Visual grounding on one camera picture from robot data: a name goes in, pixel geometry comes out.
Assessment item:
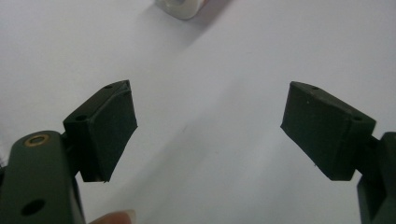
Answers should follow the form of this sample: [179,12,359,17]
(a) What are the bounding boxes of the white round container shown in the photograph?
[154,0,207,21]

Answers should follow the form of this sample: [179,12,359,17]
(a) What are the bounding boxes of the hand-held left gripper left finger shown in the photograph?
[63,79,138,183]

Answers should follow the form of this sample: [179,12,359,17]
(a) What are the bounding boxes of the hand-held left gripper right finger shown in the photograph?
[280,80,377,182]

